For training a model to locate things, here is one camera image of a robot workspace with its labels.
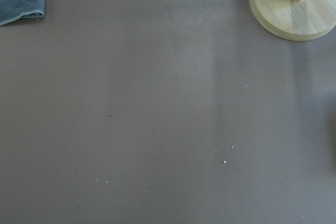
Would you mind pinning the wooden mug tree stand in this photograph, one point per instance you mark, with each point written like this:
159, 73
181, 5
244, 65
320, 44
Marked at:
297, 20

